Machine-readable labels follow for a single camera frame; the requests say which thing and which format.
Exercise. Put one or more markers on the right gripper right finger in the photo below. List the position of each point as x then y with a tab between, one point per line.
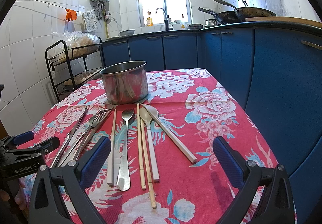
276	203

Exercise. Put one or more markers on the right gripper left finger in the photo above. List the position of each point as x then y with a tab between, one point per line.
47	204

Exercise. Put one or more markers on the stainless steel tongs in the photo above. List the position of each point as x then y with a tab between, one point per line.
67	140

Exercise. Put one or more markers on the white plastic chopstick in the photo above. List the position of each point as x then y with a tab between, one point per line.
110	168

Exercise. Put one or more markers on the steel fork wide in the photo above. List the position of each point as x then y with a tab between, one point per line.
103	114

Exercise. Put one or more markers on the wooden chopstick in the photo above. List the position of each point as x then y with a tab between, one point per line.
141	167
147	166

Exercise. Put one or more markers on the beige plastic fork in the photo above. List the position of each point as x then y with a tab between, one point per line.
155	115

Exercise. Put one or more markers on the steel fork slim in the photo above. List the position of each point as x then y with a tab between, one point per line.
91	121

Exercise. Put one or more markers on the beige plastic spoon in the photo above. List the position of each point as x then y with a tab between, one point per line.
145	116

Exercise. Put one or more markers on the blue kitchen cabinets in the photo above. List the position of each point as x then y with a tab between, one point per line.
272	69

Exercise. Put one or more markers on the kitchen faucet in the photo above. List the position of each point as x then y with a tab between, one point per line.
166	18

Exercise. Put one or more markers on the person's left hand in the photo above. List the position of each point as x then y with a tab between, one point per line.
20	198

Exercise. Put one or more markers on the black metal rack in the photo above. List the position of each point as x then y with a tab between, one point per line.
61	68

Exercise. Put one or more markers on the egg tray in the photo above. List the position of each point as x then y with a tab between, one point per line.
82	77

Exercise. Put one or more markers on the red floral tablecloth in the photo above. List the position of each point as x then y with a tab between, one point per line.
197	109

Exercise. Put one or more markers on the bag of eggs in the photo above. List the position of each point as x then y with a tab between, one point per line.
78	43

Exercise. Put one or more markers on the stainless steel pot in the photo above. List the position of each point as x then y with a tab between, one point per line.
125	82

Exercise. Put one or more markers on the orange glove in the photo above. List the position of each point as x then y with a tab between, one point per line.
71	15

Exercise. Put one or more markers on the patterned hanging towel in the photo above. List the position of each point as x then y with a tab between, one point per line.
90	20

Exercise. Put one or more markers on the metal bowl on counter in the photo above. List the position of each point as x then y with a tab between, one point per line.
129	32

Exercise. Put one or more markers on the wooden cutting board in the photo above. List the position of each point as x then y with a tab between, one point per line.
287	19

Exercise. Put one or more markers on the yellow soap bottle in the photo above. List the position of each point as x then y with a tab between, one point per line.
149	21

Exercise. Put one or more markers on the small steel pot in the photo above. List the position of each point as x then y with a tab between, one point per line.
211	22

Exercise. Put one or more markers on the black frying pan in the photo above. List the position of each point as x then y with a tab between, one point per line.
224	18

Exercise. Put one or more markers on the dark wok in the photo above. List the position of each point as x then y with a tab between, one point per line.
247	12

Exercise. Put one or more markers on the stacked plates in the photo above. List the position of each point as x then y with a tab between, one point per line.
195	26

